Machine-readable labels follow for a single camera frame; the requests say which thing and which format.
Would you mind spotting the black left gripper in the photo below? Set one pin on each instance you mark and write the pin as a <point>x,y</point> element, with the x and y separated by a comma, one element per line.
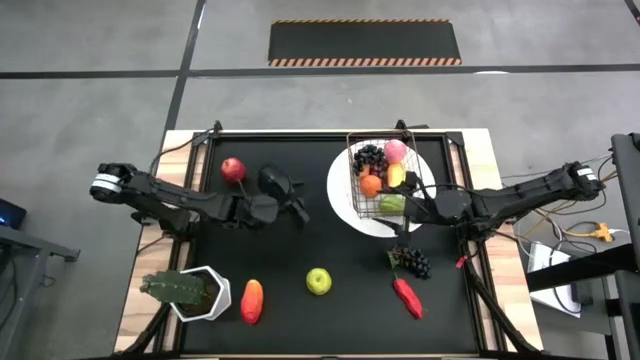
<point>274,181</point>

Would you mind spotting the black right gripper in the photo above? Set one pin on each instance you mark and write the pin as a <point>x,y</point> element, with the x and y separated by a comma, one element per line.
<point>425,210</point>

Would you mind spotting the yellow mango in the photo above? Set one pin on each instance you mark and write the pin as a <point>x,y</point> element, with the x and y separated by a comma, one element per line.
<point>396,174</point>

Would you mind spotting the round orange fruit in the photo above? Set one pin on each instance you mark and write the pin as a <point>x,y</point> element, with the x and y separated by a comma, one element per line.
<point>371,186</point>

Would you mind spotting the black grape bunch with leaf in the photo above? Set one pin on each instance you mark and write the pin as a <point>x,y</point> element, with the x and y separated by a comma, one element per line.
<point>415,261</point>

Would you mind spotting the pink fruit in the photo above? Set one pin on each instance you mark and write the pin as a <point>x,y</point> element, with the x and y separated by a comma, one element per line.
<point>395,150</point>

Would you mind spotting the red apple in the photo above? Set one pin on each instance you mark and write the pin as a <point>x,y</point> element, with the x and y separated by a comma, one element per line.
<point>233,170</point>

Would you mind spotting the green apple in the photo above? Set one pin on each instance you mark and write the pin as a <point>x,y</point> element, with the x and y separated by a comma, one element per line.
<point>318,281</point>

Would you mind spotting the red chili pepper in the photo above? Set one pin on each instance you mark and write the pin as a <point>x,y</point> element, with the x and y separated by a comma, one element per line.
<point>407,297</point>

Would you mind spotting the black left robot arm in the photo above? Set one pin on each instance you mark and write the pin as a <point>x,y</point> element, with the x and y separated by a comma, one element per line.
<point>165,192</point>

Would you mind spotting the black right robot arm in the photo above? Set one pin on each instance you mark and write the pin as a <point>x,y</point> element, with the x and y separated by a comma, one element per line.
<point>525,192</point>

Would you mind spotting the white round plate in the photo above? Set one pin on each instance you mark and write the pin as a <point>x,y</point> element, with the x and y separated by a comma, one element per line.
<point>340,200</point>

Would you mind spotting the small red tag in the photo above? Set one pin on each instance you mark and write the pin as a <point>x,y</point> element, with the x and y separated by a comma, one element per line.
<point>460,261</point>

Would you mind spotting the red-orange mango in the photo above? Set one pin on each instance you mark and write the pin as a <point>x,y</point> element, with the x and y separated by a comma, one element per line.
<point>251,302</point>

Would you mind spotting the white hexagonal plant pot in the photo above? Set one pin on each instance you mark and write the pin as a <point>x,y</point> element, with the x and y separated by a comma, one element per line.
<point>223,295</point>

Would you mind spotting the black table mat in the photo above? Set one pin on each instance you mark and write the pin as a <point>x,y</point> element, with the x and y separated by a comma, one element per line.
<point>350,330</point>

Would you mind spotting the white box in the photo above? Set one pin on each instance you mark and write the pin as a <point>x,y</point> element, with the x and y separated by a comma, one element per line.
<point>542,257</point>

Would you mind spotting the green cactus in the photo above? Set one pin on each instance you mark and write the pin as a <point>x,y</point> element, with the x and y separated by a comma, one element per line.
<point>172,287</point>

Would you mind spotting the black hazard-striped floor mat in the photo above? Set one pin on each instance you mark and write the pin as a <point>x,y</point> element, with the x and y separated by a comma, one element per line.
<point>365,42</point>

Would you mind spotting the black desk beam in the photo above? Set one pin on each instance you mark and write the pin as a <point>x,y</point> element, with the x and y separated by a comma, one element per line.
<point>585,267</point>

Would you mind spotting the black side panel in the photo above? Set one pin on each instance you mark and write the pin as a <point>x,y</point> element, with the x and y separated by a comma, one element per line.
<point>627,190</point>

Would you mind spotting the grey metal stand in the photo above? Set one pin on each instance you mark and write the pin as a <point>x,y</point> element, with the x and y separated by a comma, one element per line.
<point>30,242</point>

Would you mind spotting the blue-lit black device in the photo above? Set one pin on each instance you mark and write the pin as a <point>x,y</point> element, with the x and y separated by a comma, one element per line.
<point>10,215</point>

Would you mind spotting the black metal table frame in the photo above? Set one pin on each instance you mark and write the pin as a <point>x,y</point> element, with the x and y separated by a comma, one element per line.
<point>456,140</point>

